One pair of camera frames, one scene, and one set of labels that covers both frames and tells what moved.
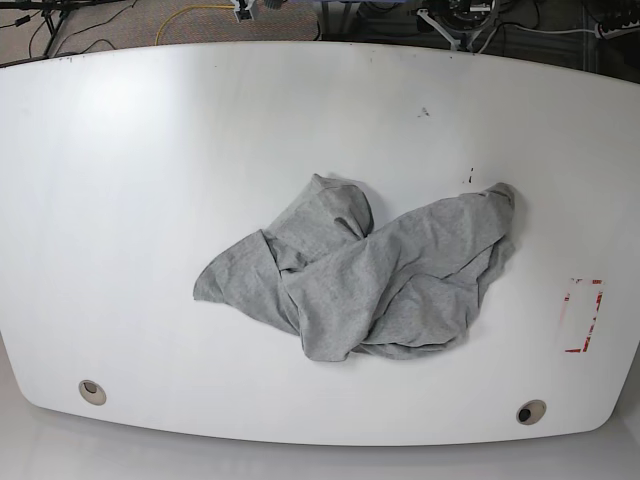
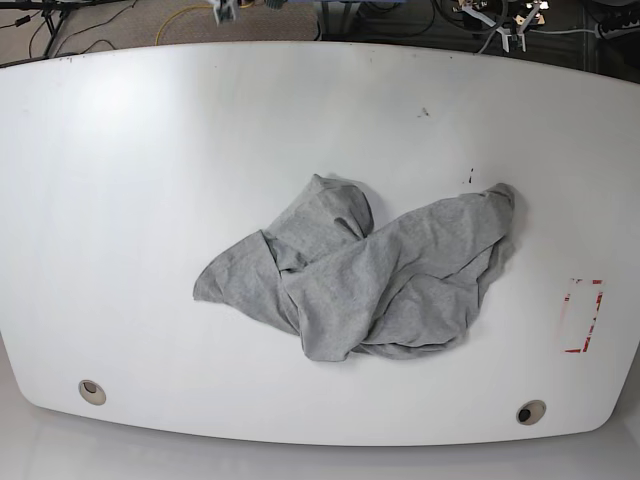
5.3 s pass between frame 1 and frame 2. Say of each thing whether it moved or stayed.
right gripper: moved
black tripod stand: stayed
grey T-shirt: stayed
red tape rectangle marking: stayed
